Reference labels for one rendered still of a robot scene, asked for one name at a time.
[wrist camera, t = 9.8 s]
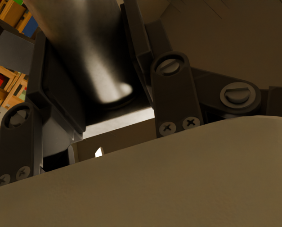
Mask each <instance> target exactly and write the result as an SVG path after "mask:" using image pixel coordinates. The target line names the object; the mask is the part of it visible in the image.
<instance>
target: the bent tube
mask: <svg viewBox="0 0 282 227"><path fill-rule="evenodd" d="M23 2H24V4H25V5H26V6H27V8H28V10H29V11H30V13H31V14H32V16H33V17H34V19H35V20H36V22H37V23H38V25H39V26H40V28H41V30H42V31H43V33H44V34H45V36H46V37H47V39H48V40H49V42H50V43H51V45H52V46H53V48H54V50H55V51H56V53H57V54H58V56H59V57H60V59H61V60H62V62H63V63H64V65H65V66H66V68H67V70H68V71H69V73H70V74H71V76H72V77H73V79H74V80H75V82H76V83H77V85H78V86H79V88H80V90H81V91H82V93H83V94H84V96H85V120H86V131H85V132H83V139H85V138H88V137H92V136H95V135H99V134H102V133H105V132H109V131H112V130H115V129H118V128H121V127H125V126H128V125H132V124H135V123H138V122H142V121H145V120H148V119H152V118H155V117H154V110H153V109H152V107H151V105H150V103H149V100H148V98H147V96H146V93H145V91H144V89H143V86H142V84H141V82H140V79H139V77H138V75H137V73H136V70H135V68H134V66H133V63H132V61H131V58H130V54H129V49H128V44H127V39H126V35H125V29H124V24H123V19H122V14H121V11H120V8H119V6H118V3H117V1H116V0H23Z"/></svg>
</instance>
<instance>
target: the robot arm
mask: <svg viewBox="0 0 282 227"><path fill-rule="evenodd" d="M123 1H124V3H123V4H120V8H121V14H122V19H123V24H124V29H125V35H126V39H127V44H128V49H129V54H130V58H131V61H132V63H133V66H134V68H135V70H136V73H137V75H138V77H139V79H140V82H141V84H142V86H143V89H144V91H145V93H146V96H147V98H148V100H149V103H150V105H151V107H152V109H153V110H154V117H155V126H156V136H157V138H156V139H154V140H151V141H147V142H144V143H141V144H138V145H134V146H131V147H127V148H124V149H121V150H117V151H114V152H111V153H108V154H104V155H101V156H98V157H94V158H91V159H88V160H85V161H81V162H78V163H75V160H74V151H73V147H72V146H71V143H75V142H79V141H82V140H83V132H85V131H86V120H85V96H84V94H83V93H82V91H81V90H80V88H79V86H78V85H77V83H76V82H75V80H74V79H73V77H72V76H71V74H70V73H69V71H68V70H67V68H66V66H65V65H64V63H63V62H62V60H61V59H60V57H59V56H58V54H57V53H56V51H55V50H54V48H53V46H52V45H51V43H50V42H49V40H48V39H47V37H46V36H45V34H44V33H43V31H40V32H37V33H36V38H35V44H34V49H33V55H32V60H31V67H30V72H29V77H28V82H27V90H26V95H25V100H24V102H22V103H19V104H17V105H15V106H13V107H12V108H10V109H9V110H8V111H7V112H6V114H5V115H4V116H3V118H2V121H1V124H0V227H282V86H269V89H259V88H258V87H257V86H256V85H255V84H253V83H251V82H249V81H246V80H242V79H238V78H234V77H230V76H226V75H222V74H219V73H214V72H210V71H206V70H203V69H199V68H194V67H191V66H190V63H189V59H188V57H187V55H185V54H184V53H182V52H179V51H173V49H172V47H171V44H170V41H169V38H168V36H167V33H166V30H165V28H164V25H163V22H162V20H161V18H160V19H157V20H154V21H152V22H149V23H146V24H145V23H144V20H143V17H142V14H141V11H140V8H139V5H138V2H137V0H123Z"/></svg>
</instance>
